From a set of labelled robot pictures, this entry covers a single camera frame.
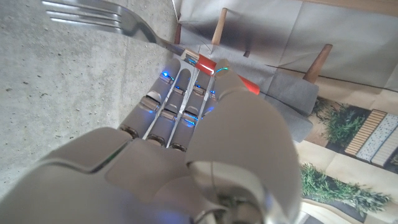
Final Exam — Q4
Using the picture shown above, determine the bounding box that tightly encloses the red-handled metal fork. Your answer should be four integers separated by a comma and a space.
42, 0, 261, 96

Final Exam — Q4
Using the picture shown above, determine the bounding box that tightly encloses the printed room backdrop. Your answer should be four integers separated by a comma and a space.
172, 0, 398, 224

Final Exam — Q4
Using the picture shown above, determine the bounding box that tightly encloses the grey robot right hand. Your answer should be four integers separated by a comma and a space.
0, 57, 302, 224

